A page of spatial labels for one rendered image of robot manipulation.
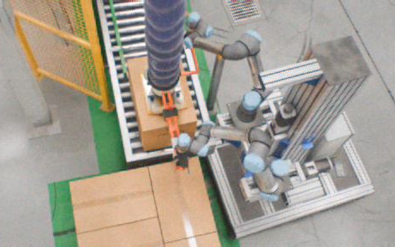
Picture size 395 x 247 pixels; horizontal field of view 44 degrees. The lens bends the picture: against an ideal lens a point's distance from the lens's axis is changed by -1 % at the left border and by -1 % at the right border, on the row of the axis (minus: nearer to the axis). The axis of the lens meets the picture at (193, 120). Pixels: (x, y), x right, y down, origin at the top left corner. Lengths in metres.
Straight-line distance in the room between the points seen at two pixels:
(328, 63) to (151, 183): 1.75
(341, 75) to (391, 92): 2.64
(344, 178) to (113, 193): 1.95
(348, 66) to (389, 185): 2.31
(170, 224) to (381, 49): 2.95
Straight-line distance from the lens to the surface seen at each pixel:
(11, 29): 3.27
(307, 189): 3.45
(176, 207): 3.70
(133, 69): 3.69
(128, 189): 3.74
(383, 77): 5.25
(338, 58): 2.64
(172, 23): 2.69
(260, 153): 2.71
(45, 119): 4.50
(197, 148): 2.92
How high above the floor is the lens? 4.13
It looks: 65 degrees down
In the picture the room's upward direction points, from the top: 9 degrees clockwise
